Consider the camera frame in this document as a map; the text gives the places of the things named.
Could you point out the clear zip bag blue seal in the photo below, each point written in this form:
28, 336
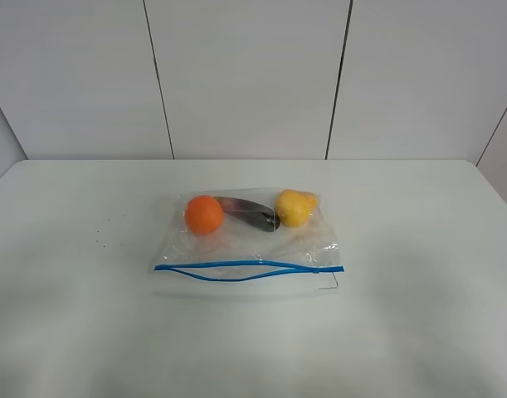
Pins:
240, 259

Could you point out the yellow pear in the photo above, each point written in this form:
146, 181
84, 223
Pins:
294, 208

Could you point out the orange fruit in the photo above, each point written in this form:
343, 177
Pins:
203, 215

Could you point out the dark purple eggplant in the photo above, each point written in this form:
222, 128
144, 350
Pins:
252, 213

